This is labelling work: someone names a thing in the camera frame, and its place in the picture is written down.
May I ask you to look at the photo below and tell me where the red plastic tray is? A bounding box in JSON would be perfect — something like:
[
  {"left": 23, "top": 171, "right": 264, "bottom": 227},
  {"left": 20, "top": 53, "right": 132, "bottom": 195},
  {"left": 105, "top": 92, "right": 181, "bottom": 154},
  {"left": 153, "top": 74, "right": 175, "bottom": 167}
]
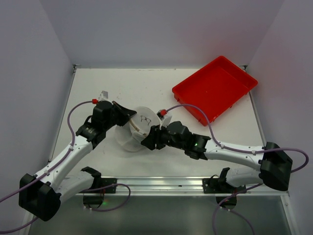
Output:
[{"left": 172, "top": 56, "right": 258, "bottom": 126}]

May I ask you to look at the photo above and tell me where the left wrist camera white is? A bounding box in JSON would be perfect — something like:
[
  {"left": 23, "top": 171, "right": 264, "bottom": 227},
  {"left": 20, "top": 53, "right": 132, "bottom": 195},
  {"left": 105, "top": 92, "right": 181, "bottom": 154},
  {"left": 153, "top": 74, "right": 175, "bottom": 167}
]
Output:
[{"left": 98, "top": 91, "right": 109, "bottom": 101}]

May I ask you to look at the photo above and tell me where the aluminium mounting rail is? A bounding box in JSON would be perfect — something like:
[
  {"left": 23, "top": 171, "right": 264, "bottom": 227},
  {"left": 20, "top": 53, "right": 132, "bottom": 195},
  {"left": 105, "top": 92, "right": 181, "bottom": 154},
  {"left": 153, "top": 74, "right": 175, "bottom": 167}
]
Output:
[{"left": 31, "top": 175, "right": 289, "bottom": 196}]

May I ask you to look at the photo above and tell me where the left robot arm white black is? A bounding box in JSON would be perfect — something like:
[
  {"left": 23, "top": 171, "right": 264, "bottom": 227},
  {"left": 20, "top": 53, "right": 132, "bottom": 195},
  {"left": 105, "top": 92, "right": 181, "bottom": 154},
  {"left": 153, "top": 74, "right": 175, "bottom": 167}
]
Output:
[{"left": 19, "top": 100, "right": 137, "bottom": 221}]

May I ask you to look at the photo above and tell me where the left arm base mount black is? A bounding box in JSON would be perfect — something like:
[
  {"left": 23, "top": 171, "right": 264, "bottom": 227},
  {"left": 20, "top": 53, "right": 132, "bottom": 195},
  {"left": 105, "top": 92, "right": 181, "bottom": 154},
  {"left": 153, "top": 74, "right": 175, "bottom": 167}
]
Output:
[{"left": 83, "top": 178, "right": 117, "bottom": 209}]

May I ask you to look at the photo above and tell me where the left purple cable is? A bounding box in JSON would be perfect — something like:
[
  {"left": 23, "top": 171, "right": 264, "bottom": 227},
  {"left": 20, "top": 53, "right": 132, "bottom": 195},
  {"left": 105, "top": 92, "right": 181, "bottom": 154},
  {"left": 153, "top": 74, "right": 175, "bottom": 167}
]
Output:
[{"left": 0, "top": 98, "right": 98, "bottom": 233}]

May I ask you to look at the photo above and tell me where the white mesh laundry bag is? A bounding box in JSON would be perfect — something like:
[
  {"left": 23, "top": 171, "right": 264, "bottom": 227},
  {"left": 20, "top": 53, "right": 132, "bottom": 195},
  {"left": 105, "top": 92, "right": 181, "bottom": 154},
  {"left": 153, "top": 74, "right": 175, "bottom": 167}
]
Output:
[{"left": 114, "top": 106, "right": 160, "bottom": 152}]

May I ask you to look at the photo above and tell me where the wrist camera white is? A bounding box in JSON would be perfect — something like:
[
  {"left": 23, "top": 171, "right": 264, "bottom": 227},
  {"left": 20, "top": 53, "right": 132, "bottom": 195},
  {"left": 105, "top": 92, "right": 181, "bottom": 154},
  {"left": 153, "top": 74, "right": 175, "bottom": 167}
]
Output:
[
  {"left": 157, "top": 109, "right": 172, "bottom": 129},
  {"left": 98, "top": 91, "right": 109, "bottom": 101}
]

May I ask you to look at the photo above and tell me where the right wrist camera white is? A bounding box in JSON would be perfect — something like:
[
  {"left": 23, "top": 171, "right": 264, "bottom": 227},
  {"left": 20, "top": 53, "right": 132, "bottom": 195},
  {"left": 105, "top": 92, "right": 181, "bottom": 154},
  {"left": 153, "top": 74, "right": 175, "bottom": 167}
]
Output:
[{"left": 157, "top": 109, "right": 172, "bottom": 129}]

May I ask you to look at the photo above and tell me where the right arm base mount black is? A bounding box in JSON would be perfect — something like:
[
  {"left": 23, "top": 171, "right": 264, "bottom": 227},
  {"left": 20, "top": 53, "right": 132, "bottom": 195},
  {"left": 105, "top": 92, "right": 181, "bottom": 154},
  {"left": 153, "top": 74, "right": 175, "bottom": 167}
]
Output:
[{"left": 202, "top": 167, "right": 246, "bottom": 210}]

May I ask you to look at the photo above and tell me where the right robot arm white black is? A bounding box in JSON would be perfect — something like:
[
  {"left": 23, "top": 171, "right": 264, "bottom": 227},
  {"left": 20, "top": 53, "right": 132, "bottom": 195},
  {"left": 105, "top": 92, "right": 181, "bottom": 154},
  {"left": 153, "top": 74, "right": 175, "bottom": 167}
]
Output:
[{"left": 141, "top": 121, "right": 292, "bottom": 191}]

